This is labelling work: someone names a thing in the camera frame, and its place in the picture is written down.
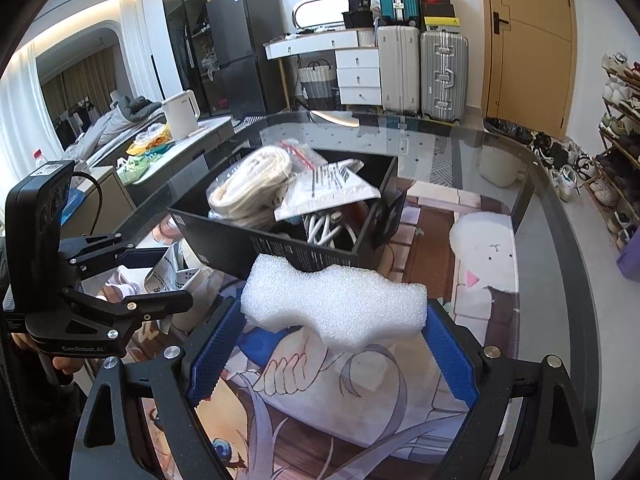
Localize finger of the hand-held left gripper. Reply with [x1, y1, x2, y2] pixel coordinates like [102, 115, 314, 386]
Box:
[67, 232, 168, 276]
[62, 287, 195, 333]

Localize side counter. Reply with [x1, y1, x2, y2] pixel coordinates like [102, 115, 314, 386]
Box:
[85, 115, 236, 211]

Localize collection of assorted shoes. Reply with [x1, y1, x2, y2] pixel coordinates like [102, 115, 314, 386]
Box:
[595, 52, 640, 248]

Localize silver suitcase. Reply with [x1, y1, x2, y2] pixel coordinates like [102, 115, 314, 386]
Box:
[419, 29, 470, 123]

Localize black bag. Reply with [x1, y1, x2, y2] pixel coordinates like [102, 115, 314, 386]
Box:
[342, 0, 376, 30]

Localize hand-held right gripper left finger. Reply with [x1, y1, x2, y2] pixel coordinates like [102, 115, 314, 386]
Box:
[74, 299, 245, 463]

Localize white foam block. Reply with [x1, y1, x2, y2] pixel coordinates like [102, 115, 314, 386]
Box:
[240, 254, 430, 353]

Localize white electric kettle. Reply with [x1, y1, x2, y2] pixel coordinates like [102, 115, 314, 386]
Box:
[161, 90, 202, 140]

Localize cream rope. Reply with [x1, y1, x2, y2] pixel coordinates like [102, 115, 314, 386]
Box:
[206, 145, 296, 226]

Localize printed cartoon table mat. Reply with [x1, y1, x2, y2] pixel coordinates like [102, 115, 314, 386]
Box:
[100, 180, 523, 480]

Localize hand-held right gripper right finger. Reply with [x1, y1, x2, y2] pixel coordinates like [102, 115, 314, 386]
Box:
[422, 300, 593, 463]

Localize patterned rug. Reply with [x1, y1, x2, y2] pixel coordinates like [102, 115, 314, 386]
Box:
[430, 135, 456, 186]

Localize dark glass wardrobe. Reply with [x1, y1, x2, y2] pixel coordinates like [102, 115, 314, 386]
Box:
[160, 0, 221, 111]

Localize colourful snack bags pile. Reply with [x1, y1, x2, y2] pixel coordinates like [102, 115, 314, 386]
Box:
[117, 122, 173, 186]

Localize dark jacket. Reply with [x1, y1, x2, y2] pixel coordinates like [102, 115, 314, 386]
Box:
[110, 91, 163, 123]

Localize purple bag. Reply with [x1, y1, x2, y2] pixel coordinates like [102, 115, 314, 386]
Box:
[616, 237, 640, 283]

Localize woven laundry basket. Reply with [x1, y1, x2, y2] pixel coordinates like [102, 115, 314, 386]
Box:
[297, 59, 337, 110]

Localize wooden shoe rack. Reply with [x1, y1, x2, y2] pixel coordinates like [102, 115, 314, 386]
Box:
[592, 52, 640, 251]

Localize white suitcase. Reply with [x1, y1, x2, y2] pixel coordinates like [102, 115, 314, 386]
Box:
[376, 25, 422, 116]

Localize wooden door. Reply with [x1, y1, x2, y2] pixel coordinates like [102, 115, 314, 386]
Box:
[477, 0, 576, 138]

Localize black refrigerator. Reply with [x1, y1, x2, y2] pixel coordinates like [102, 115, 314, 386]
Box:
[206, 0, 288, 121]

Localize white dressing desk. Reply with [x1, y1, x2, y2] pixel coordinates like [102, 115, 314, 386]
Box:
[264, 27, 383, 108]

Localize oval mirror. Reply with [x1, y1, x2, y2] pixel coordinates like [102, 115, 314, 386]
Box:
[291, 0, 353, 31]

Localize printed plastic packet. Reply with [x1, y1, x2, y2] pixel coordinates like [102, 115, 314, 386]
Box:
[274, 162, 383, 221]
[144, 247, 213, 293]

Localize white charging cable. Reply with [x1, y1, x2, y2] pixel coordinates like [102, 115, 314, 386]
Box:
[300, 210, 358, 251]

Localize black camera cable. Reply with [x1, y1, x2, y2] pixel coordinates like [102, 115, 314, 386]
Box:
[72, 172, 103, 233]

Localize person's left hand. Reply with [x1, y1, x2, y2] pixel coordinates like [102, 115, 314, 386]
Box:
[10, 331, 41, 356]

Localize black organizer box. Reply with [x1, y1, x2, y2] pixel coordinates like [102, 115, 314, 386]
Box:
[167, 146, 408, 273]

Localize loose sneakers pile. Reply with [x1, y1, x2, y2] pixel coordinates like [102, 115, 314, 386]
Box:
[525, 130, 596, 203]

